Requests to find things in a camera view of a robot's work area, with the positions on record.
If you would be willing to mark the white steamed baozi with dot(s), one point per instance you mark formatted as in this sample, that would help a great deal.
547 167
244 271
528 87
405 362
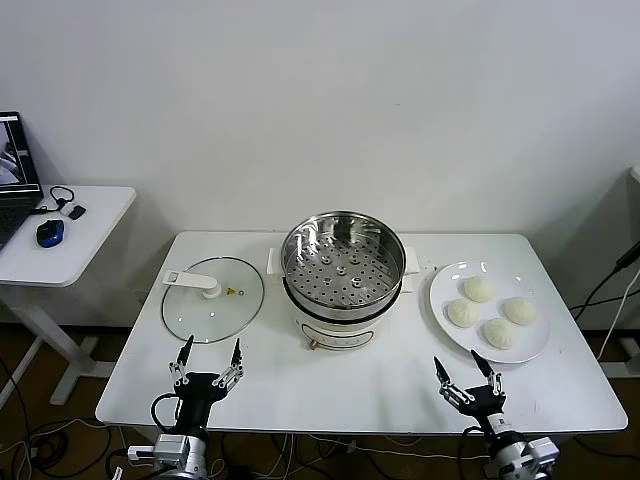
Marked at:
478 289
463 313
499 332
519 310

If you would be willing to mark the blue computer mouse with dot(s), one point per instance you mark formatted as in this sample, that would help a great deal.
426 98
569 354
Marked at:
50 233

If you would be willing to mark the black laptop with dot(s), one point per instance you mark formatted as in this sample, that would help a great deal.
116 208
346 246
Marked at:
15 210

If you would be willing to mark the white round plate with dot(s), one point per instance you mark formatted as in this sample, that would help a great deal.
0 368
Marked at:
530 345

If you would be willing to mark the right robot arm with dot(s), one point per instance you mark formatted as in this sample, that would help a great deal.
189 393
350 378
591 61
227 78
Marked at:
510 455

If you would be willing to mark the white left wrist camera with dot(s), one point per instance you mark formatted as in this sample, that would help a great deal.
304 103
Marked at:
141 452

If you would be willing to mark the white electric cooker base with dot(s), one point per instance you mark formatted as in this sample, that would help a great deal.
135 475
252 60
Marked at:
335 332

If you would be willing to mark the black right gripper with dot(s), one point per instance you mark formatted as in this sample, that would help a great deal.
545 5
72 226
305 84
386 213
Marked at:
487 405

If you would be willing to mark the white side table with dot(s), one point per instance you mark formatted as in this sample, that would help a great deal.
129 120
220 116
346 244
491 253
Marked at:
90 235

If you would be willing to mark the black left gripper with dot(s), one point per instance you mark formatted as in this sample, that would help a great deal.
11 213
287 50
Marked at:
200 387

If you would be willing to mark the white furniture foot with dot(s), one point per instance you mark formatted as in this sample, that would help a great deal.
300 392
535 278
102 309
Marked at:
631 350

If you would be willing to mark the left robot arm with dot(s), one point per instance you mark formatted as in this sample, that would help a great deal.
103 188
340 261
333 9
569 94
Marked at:
182 452

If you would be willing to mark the perforated steel steamer basket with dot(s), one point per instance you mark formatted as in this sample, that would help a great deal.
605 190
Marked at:
345 280

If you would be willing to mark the small black device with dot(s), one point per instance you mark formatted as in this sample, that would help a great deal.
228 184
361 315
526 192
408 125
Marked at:
77 212

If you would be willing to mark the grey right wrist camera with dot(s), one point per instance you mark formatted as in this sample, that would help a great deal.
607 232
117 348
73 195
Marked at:
546 451

